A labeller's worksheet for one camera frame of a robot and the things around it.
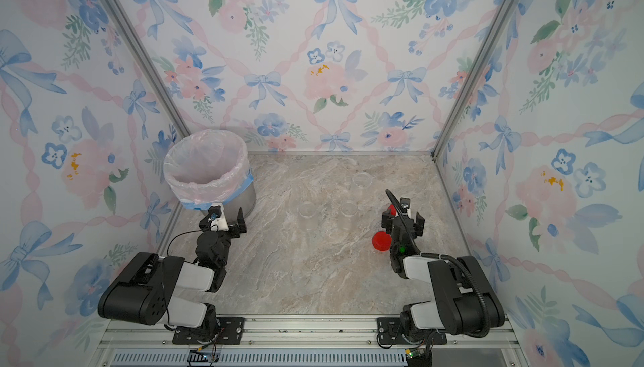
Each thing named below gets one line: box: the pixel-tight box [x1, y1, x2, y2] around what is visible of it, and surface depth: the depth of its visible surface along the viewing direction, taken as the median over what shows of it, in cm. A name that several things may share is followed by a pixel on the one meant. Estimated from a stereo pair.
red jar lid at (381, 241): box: [371, 231, 392, 253], surface depth 92 cm
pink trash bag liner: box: [163, 129, 250, 204], surface depth 87 cm
